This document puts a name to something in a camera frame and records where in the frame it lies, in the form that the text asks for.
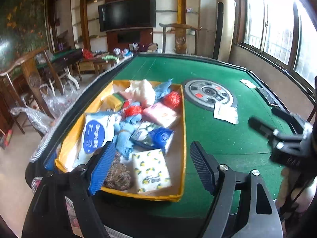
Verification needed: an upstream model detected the round mahjong table centre console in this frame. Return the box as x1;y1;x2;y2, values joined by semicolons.
182;79;238;111

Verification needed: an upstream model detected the lemon print tissue pack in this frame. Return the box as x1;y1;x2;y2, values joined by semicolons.
132;149;171;194

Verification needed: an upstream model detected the window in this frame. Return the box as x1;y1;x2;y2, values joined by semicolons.
240;0;316;90

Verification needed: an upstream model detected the white cloth bundle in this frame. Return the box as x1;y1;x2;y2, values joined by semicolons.
125;79;156;108

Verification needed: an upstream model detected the white flat sachet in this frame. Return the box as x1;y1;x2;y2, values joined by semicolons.
213;102;239;125

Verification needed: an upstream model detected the wooden chair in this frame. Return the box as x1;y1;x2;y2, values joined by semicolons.
159;23;202;55

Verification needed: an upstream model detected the pink tissue pack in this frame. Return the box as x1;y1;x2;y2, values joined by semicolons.
142;102;180;128

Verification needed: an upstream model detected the yellow storage tray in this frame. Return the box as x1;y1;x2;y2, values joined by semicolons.
54;80;186;202

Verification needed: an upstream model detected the brown scouring ball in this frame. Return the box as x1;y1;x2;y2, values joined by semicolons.
104;152;133;191

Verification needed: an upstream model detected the clear plastic bag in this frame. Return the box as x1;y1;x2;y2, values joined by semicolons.
40;81;78;119
10;107;55;134

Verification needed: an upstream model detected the white paper card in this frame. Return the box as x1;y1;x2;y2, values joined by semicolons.
240;80;257;89

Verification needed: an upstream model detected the yellow green sponge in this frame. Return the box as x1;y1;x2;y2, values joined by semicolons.
99;92;126;112

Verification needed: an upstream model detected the light blue towel cloth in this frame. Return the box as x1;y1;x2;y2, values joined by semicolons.
112;114;142;160

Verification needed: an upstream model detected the red mesh scrubber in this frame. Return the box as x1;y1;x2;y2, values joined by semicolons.
124;105;142;118
162;91;182;110

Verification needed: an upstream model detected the white standing air conditioner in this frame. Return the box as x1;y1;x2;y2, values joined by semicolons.
213;0;236;62

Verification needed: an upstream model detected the small blue wipes pack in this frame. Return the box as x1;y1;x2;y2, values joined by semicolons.
130;121;175;154

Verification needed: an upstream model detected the wall television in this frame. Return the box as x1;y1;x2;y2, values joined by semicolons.
98;0;156;32

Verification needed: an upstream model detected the blue white wet wipes pack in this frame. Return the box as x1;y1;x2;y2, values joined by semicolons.
73;111;121;168

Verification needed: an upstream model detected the white gloved right hand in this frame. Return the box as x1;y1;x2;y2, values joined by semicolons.
275;167;316;215

